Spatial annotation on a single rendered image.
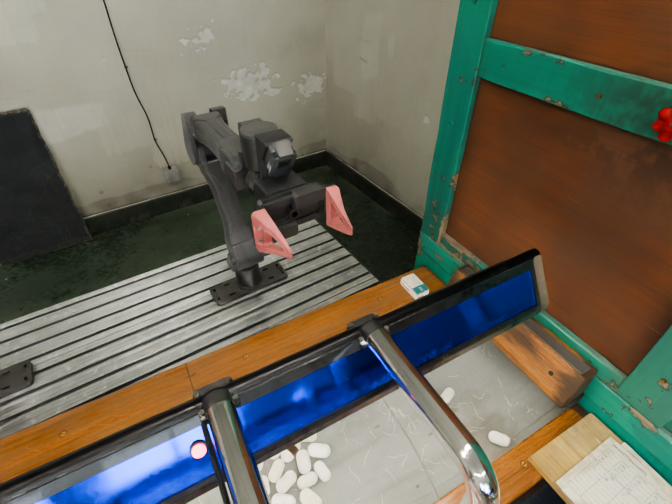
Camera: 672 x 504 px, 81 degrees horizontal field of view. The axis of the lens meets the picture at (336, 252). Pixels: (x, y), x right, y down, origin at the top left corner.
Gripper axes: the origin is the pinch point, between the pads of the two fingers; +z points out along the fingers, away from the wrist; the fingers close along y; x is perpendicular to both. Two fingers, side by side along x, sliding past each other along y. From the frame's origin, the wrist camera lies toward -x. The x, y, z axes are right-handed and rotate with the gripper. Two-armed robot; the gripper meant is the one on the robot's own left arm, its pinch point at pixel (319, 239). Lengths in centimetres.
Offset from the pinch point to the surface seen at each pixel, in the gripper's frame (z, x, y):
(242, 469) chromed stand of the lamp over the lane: 24.4, -5.2, -20.8
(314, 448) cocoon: 12.2, 31.0, -9.0
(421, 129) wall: -102, 48, 121
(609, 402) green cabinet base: 34, 25, 34
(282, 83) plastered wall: -196, 46, 90
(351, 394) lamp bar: 21.3, 0.4, -9.3
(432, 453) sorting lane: 22.6, 33.0, 7.3
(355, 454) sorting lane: 15.9, 33.1, -3.5
